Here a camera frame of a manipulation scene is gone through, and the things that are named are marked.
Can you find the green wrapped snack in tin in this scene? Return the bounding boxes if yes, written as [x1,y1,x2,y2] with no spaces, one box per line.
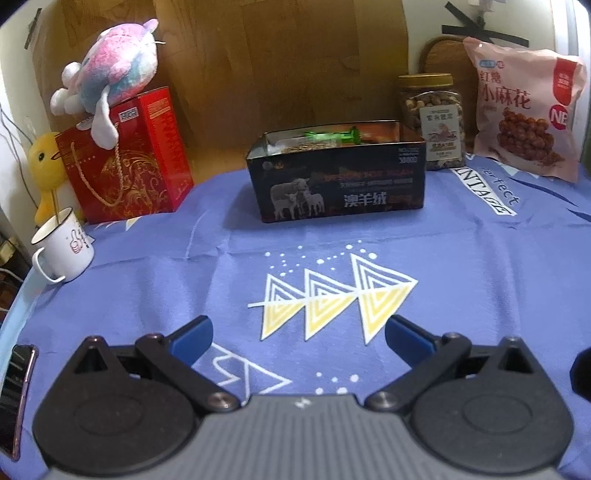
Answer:
[304,127,362,145]

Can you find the smartphone at table edge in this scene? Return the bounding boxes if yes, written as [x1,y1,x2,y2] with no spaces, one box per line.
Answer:
[0,345,38,461]

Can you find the pink blue plush toy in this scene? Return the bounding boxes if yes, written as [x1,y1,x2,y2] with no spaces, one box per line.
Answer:
[50,18,159,150]

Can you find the yellow duck plush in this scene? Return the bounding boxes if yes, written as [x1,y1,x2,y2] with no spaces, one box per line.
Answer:
[27,132,86,227]

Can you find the large wooden board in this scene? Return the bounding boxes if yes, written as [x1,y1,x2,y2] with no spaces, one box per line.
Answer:
[32,1,408,182]

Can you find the red gift box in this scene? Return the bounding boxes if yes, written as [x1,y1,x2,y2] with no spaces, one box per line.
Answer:
[56,87,193,224]

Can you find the blue printed tablecloth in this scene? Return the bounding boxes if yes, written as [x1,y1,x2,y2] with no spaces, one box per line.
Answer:
[1,157,590,479]

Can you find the small rounded wooden board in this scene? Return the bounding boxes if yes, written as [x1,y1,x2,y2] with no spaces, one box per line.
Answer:
[419,35,476,78]

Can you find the nut jar with gold lid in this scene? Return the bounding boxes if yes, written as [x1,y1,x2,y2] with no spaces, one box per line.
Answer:
[398,73,466,170]

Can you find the black metal snack tin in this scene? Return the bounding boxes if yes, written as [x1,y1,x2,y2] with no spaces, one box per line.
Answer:
[245,120,426,223]

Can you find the pink fried twist snack bag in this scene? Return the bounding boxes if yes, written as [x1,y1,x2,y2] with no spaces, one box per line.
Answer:
[463,37,587,183]

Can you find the white enamel mug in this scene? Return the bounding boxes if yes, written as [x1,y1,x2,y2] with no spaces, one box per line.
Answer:
[31,207,95,285]

